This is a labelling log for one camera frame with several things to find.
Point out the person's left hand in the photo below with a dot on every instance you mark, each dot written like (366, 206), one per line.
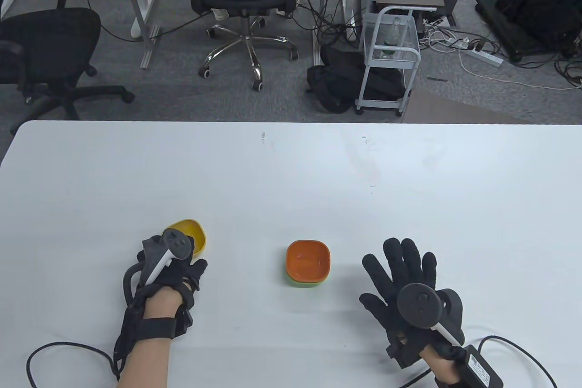
(182, 276)

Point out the person's right hand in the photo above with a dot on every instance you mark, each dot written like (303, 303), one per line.
(404, 265)

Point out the yellow small dish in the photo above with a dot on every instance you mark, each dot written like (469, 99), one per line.
(193, 229)

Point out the orange small dish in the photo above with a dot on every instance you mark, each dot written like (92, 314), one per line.
(308, 260)

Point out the green small dish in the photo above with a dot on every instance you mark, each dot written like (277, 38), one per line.
(304, 285)

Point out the person's left forearm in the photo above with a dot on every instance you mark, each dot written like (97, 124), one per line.
(145, 360)

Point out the black left hand controller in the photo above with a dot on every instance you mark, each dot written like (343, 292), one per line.
(177, 244)

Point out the black hand controller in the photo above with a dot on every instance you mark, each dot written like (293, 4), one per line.
(177, 244)
(418, 306)

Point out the black right hand controller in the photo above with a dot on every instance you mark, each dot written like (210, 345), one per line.
(418, 306)

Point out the brown cardboard sheet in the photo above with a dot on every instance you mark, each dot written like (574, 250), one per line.
(454, 110)

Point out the black backpack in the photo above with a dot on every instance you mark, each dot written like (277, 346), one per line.
(336, 74)

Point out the white rolling cart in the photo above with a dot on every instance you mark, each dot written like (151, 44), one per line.
(369, 65)

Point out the white power strip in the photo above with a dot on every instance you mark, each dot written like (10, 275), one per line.
(482, 57)

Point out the clear plastic bottle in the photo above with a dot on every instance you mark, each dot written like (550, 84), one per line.
(392, 40)

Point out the black office chair with armrests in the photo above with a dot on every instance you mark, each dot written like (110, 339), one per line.
(45, 42)

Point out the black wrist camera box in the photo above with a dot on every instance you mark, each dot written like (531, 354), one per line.
(479, 367)

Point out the aluminium frame rail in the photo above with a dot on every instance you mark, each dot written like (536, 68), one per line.
(149, 49)
(318, 19)

